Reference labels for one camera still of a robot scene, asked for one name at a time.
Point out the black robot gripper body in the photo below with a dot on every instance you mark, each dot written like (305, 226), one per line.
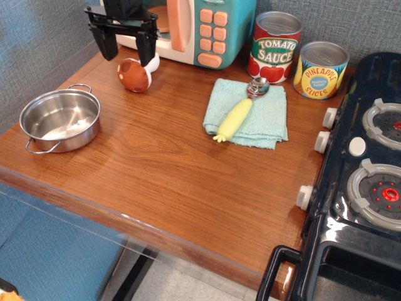
(122, 17)

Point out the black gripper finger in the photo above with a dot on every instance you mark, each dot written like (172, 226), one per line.
(146, 45)
(106, 42)

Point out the brown white plush mushroom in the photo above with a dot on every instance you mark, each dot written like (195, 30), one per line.
(135, 77)

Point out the stainless steel pot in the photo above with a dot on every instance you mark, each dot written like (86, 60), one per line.
(61, 120)

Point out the teal toy microwave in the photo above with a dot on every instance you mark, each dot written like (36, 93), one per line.
(209, 34)

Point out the tomato sauce can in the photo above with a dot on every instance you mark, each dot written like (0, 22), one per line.
(275, 41)

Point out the light blue folded cloth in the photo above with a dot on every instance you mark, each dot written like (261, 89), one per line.
(265, 124)

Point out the pineapple slices can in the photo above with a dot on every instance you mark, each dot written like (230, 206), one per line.
(320, 70)

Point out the white stove knob upper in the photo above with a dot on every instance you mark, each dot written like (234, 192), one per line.
(329, 117)

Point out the white stove knob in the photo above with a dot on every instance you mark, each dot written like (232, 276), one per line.
(304, 197)
(322, 141)
(329, 117)

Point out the white stove knob middle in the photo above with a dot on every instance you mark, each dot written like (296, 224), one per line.
(322, 141)

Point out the white stove knob lower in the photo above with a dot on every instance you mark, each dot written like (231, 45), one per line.
(304, 197)

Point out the orange object bottom corner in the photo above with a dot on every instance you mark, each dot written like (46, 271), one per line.
(9, 292)

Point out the black toy stove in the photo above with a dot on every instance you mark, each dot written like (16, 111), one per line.
(351, 235)

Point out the yellow handled metal spoon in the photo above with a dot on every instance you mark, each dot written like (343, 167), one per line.
(257, 88)

